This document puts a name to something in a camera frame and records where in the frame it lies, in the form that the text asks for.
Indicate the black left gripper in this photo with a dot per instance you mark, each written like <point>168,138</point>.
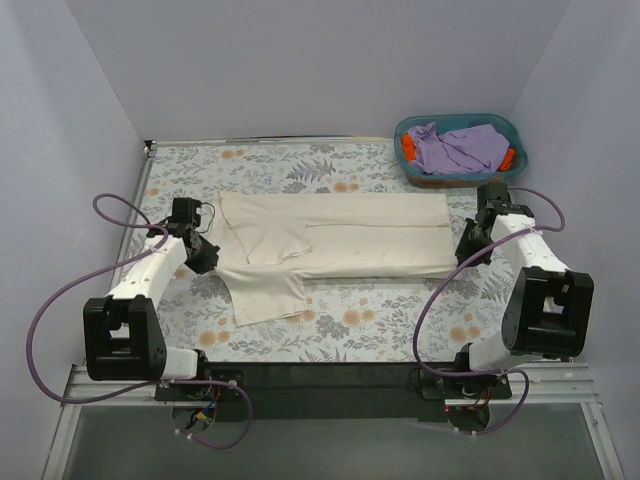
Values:
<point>204,256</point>

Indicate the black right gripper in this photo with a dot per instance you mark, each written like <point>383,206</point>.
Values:
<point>470,248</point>

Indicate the cream white t shirt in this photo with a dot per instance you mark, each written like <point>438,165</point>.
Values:
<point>271,244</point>

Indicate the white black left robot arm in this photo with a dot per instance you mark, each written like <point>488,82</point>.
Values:
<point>123,337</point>

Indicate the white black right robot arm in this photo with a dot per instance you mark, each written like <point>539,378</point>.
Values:
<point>548,311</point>

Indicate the floral patterned table mat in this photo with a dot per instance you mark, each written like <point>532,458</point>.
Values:
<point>362,320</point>

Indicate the lavender purple t shirt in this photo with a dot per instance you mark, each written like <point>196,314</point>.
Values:
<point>478,149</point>

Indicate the teal plastic laundry basket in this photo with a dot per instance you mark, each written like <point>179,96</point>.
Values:
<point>450,122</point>

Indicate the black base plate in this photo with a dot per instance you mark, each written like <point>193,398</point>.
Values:
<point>231,408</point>

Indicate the aluminium frame rail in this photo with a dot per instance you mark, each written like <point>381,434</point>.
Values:
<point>549,382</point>

